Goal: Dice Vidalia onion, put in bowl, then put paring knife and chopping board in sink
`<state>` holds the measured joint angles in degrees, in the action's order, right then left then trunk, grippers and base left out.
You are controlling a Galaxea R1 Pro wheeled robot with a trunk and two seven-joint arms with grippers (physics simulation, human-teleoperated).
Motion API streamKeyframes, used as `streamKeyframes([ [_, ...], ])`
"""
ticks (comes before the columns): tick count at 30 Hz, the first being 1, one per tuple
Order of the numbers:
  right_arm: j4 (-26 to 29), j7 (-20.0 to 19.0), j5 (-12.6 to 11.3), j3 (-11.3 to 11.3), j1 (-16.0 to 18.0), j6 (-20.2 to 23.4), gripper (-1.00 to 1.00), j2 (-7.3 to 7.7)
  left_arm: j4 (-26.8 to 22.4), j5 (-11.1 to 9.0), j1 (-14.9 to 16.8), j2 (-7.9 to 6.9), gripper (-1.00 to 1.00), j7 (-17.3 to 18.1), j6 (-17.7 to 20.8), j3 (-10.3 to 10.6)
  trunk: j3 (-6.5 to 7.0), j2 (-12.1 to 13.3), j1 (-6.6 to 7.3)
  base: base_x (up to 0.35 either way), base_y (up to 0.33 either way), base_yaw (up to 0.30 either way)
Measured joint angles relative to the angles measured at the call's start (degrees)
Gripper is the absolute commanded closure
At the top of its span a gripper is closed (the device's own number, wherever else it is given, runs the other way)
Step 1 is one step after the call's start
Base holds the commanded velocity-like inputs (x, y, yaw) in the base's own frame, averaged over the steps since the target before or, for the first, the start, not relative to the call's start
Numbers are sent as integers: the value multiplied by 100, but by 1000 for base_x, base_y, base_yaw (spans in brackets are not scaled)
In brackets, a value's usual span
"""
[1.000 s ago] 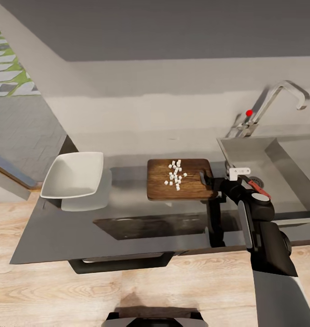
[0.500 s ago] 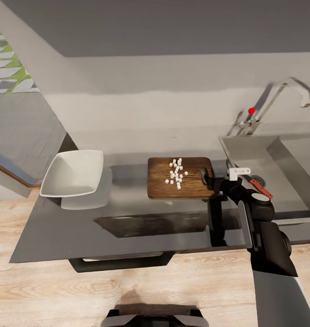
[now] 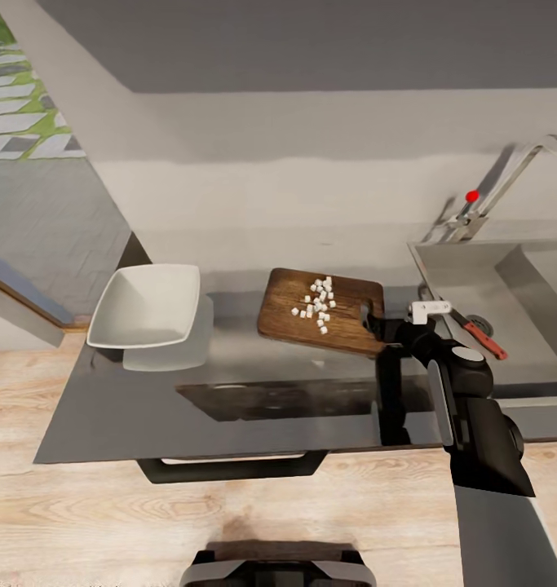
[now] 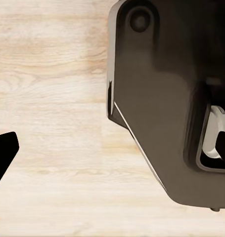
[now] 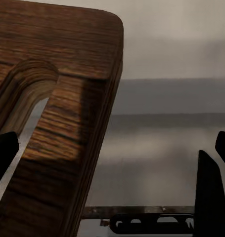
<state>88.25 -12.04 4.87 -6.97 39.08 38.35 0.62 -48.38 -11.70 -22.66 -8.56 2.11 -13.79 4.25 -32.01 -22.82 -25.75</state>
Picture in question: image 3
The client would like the bowl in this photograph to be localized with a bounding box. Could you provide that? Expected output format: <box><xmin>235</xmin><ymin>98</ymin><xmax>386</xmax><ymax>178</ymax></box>
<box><xmin>86</xmin><ymin>263</ymin><xmax>201</xmax><ymax>350</ymax></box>

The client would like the parer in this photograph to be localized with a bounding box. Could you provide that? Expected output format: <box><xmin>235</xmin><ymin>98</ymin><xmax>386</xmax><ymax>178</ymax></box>
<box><xmin>449</xmin><ymin>307</ymin><xmax>507</xmax><ymax>360</ymax></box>

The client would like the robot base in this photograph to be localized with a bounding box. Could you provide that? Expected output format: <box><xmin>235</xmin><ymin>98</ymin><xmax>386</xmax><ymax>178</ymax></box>
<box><xmin>179</xmin><ymin>550</ymin><xmax>377</xmax><ymax>587</ymax></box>

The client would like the cutting board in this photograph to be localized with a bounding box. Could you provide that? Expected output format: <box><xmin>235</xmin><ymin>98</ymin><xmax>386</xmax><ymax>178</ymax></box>
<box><xmin>257</xmin><ymin>267</ymin><xmax>387</xmax><ymax>355</ymax></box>

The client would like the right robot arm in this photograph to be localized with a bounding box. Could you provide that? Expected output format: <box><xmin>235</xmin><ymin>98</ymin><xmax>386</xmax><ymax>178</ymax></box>
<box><xmin>367</xmin><ymin>300</ymin><xmax>557</xmax><ymax>587</ymax></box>

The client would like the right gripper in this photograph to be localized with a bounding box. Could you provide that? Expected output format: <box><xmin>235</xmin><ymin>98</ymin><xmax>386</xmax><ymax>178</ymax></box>
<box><xmin>367</xmin><ymin>313</ymin><xmax>436</xmax><ymax>356</ymax></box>

